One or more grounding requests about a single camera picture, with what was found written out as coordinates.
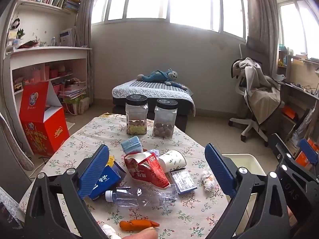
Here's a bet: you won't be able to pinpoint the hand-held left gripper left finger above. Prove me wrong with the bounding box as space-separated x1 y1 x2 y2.
24 144 110 239

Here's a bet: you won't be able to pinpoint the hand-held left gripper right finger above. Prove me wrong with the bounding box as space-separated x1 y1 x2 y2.
204 143 292 239

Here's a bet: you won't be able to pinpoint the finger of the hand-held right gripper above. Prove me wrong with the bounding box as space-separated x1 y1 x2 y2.
299 138 319 177
268 134 292 167

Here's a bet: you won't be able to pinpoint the white trash bin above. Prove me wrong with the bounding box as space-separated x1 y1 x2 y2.
221 154 267 229

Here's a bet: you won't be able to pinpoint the white paper cup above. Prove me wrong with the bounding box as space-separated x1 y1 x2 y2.
158 149 187 172

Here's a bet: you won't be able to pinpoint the orange peel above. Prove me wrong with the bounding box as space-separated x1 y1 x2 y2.
119 219 160 231

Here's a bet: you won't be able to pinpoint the person's left hand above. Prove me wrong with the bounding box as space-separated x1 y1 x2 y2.
123 229 158 239

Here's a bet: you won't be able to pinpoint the crumpled white tissue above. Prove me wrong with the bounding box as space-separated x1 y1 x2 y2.
101 224 121 239
201 168 214 192

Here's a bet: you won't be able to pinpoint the dark blue drink carton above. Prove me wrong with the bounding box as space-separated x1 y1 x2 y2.
88 156 127 201

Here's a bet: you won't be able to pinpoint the white office chair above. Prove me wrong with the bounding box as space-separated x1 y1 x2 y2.
229 43 282 142

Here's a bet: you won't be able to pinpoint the orange box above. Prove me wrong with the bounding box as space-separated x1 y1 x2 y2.
283 106 297 120

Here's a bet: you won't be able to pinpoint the small blue labelled box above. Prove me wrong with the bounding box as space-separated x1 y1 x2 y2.
170 168 198 195

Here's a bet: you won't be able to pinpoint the floral tablecloth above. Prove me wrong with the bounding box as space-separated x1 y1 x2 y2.
19 115 232 239

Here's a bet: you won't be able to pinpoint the light blue packet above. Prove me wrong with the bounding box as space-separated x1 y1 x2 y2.
121 136 143 153

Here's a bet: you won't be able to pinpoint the red milk carton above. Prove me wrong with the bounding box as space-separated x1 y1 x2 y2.
124 150 170 188

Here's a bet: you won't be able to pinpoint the clear plastic bottle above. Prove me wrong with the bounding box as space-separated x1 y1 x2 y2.
105 186 178 208

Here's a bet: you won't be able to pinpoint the beige clothes pile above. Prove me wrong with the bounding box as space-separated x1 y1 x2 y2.
231 57 282 125

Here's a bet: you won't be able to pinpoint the wooden desk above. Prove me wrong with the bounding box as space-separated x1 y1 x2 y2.
277 50 319 170

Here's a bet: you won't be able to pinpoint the red cardboard box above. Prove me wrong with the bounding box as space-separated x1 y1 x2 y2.
19 81 70 157

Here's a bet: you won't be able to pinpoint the white bag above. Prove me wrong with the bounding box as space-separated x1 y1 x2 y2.
78 97 90 115

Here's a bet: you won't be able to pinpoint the clear jar with yellow snacks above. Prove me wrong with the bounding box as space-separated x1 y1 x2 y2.
125 95 149 135

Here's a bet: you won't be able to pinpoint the clear jar with brown balls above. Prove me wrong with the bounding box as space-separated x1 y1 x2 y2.
153 99 178 137

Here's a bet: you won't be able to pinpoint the stack of papers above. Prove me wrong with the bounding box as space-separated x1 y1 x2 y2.
58 81 88 97

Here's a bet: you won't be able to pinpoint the grey striped quilt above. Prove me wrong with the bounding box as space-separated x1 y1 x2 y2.
112 79 196 116

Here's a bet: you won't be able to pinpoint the blue plush monkey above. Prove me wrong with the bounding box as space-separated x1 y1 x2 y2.
137 68 188 90

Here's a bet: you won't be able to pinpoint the small window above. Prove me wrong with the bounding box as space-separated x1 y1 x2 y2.
278 1 319 60

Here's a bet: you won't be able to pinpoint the white bookshelf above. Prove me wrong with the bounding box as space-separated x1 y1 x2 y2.
2 0 93 155

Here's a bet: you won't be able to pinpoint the grey curtain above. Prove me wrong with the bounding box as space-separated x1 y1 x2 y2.
245 0 280 75
75 0 115 49

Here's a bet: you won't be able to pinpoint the upright magazines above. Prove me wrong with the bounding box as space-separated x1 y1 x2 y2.
59 27 76 47

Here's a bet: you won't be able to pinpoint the large window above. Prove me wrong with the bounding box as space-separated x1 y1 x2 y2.
91 0 250 40

